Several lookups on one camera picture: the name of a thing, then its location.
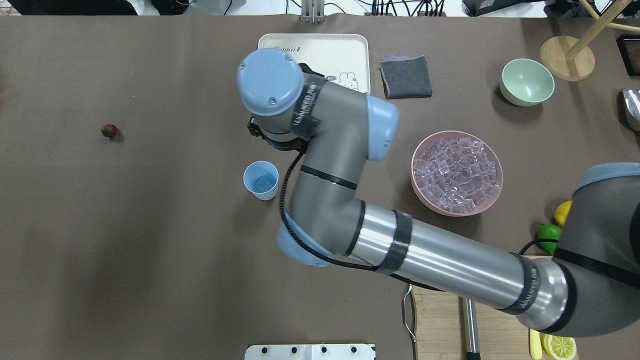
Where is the light blue cup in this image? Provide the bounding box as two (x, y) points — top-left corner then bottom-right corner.
(242, 161), (279, 201)

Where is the yellow lemon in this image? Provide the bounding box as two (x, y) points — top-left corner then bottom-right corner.
(553, 200), (573, 228)

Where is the pile of clear ice cubes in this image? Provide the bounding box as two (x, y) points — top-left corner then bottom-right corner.
(415, 137), (500, 213)

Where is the green lime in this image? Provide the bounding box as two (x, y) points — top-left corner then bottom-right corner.
(536, 223), (562, 255)

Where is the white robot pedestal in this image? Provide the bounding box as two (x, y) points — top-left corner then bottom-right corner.
(244, 343), (377, 360)

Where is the pink bowl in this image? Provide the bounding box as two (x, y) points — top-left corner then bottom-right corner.
(411, 130), (504, 218)

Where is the aluminium frame post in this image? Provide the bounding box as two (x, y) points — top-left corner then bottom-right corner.
(299, 0), (326, 24)

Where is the lemon slice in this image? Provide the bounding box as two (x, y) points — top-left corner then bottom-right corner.
(541, 333), (578, 360)

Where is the beige tray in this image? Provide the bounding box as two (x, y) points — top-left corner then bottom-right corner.
(257, 33), (371, 94)

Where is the grey folded cloth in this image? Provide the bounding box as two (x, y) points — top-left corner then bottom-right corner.
(379, 55), (434, 100)

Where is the metal ice scoop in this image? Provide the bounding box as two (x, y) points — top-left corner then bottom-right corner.
(621, 89), (640, 133)

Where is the green bowl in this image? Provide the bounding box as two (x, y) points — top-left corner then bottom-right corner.
(499, 58), (555, 107)

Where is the wooden cup tree stand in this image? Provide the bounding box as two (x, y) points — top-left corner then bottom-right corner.
(540, 0), (640, 82)

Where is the wooden cutting board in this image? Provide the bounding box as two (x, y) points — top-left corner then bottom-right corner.
(402, 256), (581, 360)

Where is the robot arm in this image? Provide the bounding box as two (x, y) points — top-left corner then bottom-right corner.
(237, 48), (639, 338)

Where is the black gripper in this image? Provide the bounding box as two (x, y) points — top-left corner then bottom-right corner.
(247, 116), (307, 153)

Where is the red strawberry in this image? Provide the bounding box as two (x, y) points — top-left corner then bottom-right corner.
(100, 124), (118, 139)

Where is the yellow plastic knife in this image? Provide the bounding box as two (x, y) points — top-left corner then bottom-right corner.
(528, 329), (543, 360)

